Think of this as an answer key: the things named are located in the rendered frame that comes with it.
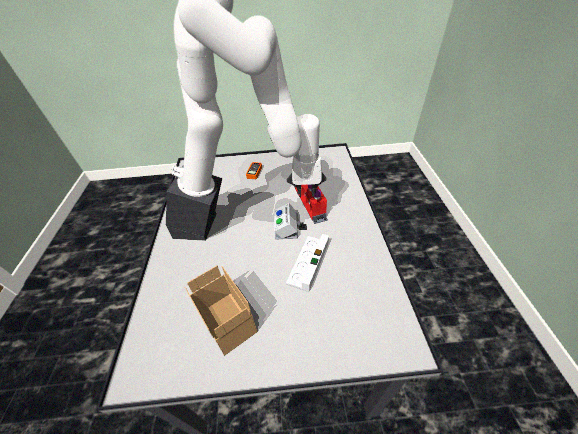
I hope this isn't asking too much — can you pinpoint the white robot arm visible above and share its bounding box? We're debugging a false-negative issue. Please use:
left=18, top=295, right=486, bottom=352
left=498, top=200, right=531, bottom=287
left=171, top=0, right=320, bottom=197

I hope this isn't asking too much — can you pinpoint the orange digital multimeter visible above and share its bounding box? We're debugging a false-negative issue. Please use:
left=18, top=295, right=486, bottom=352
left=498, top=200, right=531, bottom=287
left=246, top=162, right=262, bottom=179

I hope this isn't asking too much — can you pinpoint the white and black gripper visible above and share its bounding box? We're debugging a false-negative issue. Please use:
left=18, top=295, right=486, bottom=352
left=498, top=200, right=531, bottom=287
left=287, top=154, right=327, bottom=197

